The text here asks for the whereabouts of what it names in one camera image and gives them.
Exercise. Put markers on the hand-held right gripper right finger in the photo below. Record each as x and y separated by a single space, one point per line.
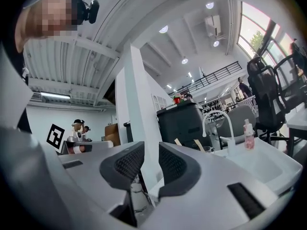
177 169

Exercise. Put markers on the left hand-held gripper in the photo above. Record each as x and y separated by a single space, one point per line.
55 136

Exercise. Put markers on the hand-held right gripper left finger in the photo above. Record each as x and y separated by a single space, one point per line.
124 162

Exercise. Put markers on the clear glass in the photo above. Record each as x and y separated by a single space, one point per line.
208 149

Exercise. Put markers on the red and green container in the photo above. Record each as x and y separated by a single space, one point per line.
177 100

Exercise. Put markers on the small black cabinet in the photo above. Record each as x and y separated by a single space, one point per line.
128 132

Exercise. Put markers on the cardboard box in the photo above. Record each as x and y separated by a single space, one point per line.
112 134

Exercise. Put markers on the marble pattern box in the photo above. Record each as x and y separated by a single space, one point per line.
140 195

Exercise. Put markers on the ceiling tube light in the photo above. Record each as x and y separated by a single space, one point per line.
55 95

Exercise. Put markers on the large black cabinet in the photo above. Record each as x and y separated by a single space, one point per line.
182 123

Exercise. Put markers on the white curved faucet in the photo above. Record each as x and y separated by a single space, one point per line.
227 128

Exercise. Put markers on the white arched shelf cabinet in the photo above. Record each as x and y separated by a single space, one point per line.
159 102

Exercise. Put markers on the large white sink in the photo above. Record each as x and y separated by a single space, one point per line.
254 166

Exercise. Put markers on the grey chair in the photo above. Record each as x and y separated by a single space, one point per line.
239 121

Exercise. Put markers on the pink bottle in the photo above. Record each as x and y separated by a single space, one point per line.
248 135

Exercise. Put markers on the table with checkered cloth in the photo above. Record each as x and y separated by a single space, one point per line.
248 102

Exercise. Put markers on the black railing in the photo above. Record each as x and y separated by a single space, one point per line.
211 77

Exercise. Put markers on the round ceiling lamp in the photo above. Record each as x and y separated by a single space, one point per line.
163 29
184 60
209 5
216 43

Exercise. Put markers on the person's head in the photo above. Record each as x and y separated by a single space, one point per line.
31 25

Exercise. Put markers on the black high-back office chair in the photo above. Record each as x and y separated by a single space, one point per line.
266 97

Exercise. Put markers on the black mesh office chair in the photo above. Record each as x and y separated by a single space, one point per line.
291 80

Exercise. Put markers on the white air conditioner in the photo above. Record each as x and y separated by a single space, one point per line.
212 25

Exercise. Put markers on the large window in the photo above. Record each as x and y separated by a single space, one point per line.
259 27

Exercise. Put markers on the black head camera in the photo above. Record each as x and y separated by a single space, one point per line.
92 12

